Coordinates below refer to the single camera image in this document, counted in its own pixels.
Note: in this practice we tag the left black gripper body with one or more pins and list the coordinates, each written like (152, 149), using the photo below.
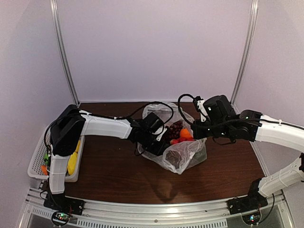
(148, 145)

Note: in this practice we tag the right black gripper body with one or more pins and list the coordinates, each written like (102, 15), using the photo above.
(217, 129)

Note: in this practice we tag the clear plastic bag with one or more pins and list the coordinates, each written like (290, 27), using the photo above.
(179, 157)

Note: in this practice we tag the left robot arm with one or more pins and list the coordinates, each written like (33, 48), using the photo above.
(72, 124)

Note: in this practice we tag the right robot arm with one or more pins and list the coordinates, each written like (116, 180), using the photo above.
(259, 128)

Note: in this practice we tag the orange fruit in bag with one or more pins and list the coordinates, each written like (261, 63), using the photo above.
(185, 134)

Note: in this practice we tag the yellow fruit front right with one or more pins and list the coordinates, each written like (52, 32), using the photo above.
(71, 166)

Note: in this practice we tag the green round fruit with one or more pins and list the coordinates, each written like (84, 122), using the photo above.
(46, 159)

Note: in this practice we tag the orange red fruit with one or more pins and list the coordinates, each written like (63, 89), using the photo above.
(44, 170)

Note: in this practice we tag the dark purple grape bunch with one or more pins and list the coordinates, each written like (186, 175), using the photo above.
(173, 131)

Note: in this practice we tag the white plastic basket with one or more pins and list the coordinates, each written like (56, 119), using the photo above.
(37, 160)

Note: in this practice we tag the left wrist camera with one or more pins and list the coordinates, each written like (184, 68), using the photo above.
(160, 132)

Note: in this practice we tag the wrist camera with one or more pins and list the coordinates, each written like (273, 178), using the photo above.
(199, 105)
(160, 132)

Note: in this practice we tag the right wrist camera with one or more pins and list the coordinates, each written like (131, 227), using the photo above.
(199, 105)

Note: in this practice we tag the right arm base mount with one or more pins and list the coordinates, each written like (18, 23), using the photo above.
(253, 200)

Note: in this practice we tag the aluminium front rail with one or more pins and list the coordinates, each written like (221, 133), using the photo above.
(208, 214)

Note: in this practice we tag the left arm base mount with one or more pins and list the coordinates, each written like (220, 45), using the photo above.
(64, 204)

